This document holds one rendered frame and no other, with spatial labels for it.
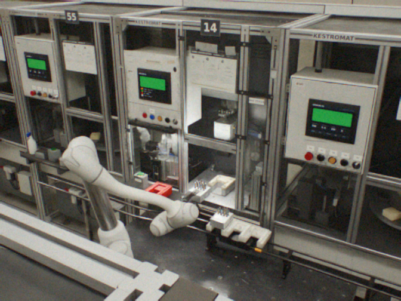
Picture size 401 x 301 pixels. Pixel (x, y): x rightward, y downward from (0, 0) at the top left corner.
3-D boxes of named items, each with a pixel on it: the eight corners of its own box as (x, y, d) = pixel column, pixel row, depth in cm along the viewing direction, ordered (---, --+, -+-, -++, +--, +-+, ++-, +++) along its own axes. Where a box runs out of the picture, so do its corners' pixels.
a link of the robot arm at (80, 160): (104, 169, 199) (103, 157, 211) (74, 147, 191) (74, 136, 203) (86, 188, 200) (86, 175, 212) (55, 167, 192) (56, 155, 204)
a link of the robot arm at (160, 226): (169, 227, 234) (185, 221, 226) (153, 242, 222) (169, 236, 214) (159, 211, 234) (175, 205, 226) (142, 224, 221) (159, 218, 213)
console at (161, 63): (125, 119, 279) (120, 50, 261) (151, 108, 302) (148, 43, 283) (178, 131, 260) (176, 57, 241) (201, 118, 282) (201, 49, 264)
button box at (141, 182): (134, 190, 285) (133, 174, 280) (141, 185, 291) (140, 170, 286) (143, 193, 281) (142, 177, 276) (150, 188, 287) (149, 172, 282)
